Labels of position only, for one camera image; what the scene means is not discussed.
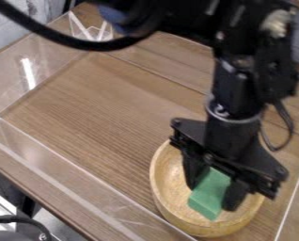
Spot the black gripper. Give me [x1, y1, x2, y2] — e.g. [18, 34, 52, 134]
[169, 111, 288, 211]

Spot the green rectangular block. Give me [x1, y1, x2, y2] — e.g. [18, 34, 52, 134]
[187, 169, 229, 221]

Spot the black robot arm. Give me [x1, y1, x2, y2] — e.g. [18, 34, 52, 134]
[90, 0, 299, 211]

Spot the brown wooden bowl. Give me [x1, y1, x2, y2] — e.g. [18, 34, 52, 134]
[149, 141, 264, 238]

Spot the clear acrylic tray wall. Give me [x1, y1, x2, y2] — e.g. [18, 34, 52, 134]
[0, 10, 299, 241]

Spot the clear acrylic corner bracket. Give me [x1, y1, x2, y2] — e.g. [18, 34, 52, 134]
[68, 11, 113, 42]

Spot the black cable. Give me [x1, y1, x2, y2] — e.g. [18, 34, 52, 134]
[0, 0, 165, 52]

